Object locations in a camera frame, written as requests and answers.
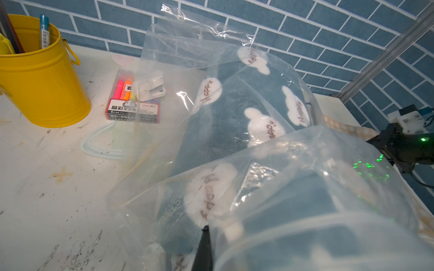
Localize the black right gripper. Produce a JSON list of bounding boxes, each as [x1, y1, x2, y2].
[[367, 123, 434, 174]]

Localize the highlighter marker pack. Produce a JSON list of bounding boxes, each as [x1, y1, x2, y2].
[[105, 79, 165, 124]]

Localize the right aluminium corner post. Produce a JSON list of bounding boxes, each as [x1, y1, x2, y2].
[[336, 1, 434, 103]]

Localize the orange checkered sunflower blanket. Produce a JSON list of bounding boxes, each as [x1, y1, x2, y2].
[[323, 115, 380, 141]]

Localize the blue cloud pattern blanket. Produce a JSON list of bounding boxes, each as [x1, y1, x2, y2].
[[153, 47, 413, 271]]

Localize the white plastic bag clip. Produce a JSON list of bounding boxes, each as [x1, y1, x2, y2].
[[137, 72, 166, 102]]

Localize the clear plastic vacuum bag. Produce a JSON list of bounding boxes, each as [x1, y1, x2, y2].
[[108, 5, 434, 271]]

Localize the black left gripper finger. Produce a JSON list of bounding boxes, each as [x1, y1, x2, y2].
[[191, 226, 214, 271]]

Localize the yellow metal pen bucket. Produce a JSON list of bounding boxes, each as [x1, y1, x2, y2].
[[1, 24, 92, 128]]

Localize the pens in bucket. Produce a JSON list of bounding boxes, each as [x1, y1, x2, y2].
[[1, 1, 42, 54]]

